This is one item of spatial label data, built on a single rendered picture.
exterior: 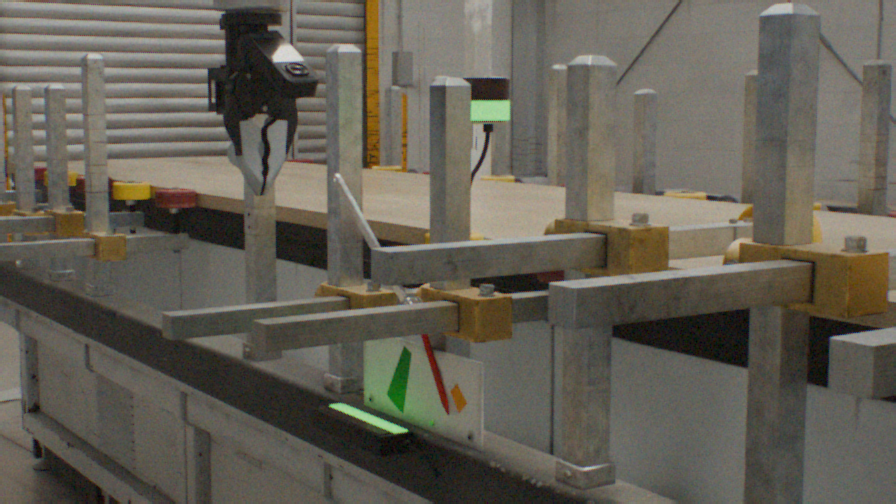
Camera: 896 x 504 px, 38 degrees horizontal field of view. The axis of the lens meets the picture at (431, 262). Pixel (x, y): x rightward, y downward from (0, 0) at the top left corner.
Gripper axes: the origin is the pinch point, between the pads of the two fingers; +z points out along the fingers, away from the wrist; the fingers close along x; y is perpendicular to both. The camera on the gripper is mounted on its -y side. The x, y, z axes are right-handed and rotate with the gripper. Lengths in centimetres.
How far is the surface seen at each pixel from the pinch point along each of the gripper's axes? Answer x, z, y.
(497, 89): -21.0, -11.1, -17.9
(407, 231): -36.1, 9.7, 24.2
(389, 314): -4.8, 13.1, -20.1
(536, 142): -665, 32, 778
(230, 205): -37, 10, 88
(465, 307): -13.8, 13.0, -21.7
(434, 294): -14.0, 12.3, -15.3
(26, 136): -20, -2, 158
